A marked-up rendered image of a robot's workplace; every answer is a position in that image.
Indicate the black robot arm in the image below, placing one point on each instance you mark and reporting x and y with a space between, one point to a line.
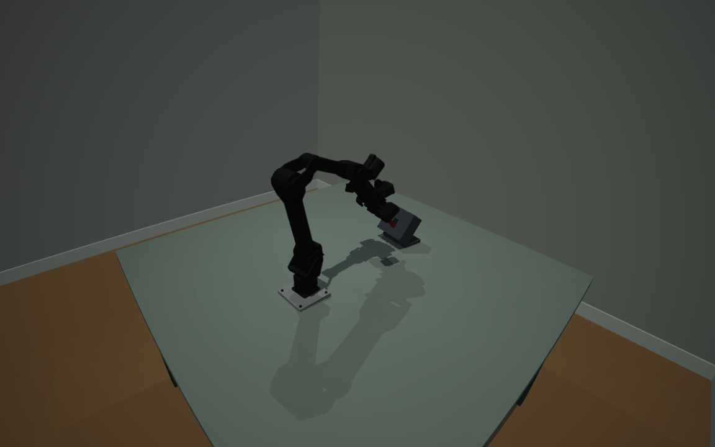
290 185

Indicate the dark grey sloped panel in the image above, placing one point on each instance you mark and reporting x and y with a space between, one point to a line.
406 224

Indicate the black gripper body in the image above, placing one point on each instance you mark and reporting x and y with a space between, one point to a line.
386 210

